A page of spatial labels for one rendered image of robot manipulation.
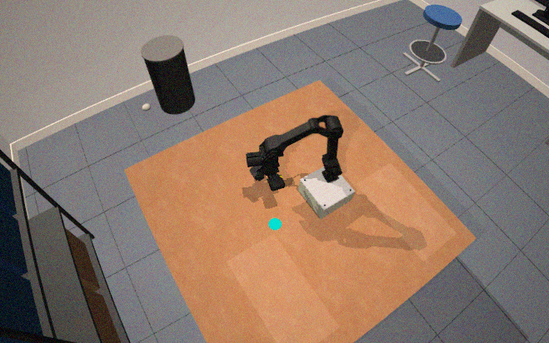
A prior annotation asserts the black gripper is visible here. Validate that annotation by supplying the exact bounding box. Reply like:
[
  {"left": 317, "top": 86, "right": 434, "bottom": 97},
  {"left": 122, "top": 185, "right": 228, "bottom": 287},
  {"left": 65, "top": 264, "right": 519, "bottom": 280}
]
[{"left": 263, "top": 162, "right": 285, "bottom": 191}]

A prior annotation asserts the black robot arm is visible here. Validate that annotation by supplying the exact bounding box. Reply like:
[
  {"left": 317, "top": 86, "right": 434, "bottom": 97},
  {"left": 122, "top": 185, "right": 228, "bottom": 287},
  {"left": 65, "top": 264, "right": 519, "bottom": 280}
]
[{"left": 246, "top": 115, "right": 343, "bottom": 182}]

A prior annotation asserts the cyan circle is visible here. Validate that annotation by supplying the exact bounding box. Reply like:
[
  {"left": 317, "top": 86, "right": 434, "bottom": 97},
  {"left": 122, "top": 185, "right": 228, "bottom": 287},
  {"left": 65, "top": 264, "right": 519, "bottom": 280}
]
[{"left": 268, "top": 218, "right": 282, "bottom": 230}]

